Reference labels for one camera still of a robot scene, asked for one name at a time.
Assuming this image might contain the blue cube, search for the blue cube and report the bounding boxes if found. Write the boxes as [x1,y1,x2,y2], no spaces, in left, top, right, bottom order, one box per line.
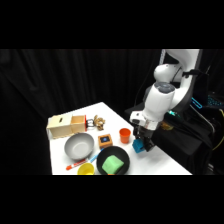
[132,139,145,154]

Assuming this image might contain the black round plate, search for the black round plate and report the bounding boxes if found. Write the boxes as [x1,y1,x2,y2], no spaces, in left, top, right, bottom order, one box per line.
[95,145,131,175]

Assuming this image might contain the yellow cable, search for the yellow cable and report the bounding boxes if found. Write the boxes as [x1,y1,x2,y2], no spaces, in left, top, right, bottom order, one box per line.
[212,109,224,152]

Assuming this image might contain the black curtain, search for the black curtain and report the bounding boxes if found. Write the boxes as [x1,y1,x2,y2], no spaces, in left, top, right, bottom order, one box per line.
[0,49,224,175]

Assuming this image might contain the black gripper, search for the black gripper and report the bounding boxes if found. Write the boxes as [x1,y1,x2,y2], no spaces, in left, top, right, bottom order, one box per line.
[132,122,157,153]

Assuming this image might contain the yellow cup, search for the yellow cup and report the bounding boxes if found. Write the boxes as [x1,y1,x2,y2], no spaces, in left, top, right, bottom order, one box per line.
[76,162,96,175]

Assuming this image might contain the wooden block with blue dot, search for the wooden block with blue dot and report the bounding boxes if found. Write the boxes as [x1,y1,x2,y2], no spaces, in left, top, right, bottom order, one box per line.
[97,133,114,150]

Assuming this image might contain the blue marker pen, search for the blue marker pen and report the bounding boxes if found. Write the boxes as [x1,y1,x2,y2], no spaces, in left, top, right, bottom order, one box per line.
[88,150,102,164]

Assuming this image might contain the green foam block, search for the green foam block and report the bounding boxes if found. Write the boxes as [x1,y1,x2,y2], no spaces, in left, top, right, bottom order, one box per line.
[101,154,125,175]

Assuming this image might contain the red marker pen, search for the red marker pen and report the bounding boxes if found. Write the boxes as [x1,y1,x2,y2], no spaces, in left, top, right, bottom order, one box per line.
[65,158,89,171]

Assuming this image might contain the black robot stand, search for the black robot stand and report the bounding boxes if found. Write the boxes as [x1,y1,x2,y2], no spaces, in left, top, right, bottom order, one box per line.
[124,105,214,175]

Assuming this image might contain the wooden box with red rim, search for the wooden box with red rim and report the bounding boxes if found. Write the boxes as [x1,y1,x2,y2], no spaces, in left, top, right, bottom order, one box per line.
[70,114,96,134]

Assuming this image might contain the grey bowl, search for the grey bowl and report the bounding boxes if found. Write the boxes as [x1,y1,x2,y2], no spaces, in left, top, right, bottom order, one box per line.
[64,132,95,161]

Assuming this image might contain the blue-lit device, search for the blue-lit device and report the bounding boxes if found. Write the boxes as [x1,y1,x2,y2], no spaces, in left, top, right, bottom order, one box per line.
[190,95,204,110]

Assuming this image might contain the light wooden box with slot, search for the light wooden box with slot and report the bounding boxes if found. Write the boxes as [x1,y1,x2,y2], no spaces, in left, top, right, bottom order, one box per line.
[46,114,74,140]

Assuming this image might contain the striped tiger plush toy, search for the striped tiger plush toy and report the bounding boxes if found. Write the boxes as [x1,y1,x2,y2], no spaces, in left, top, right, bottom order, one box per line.
[92,114,106,132]

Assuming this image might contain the orange cup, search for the orange cup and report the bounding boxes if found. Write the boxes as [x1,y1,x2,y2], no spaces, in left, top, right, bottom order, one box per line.
[118,127,132,145]

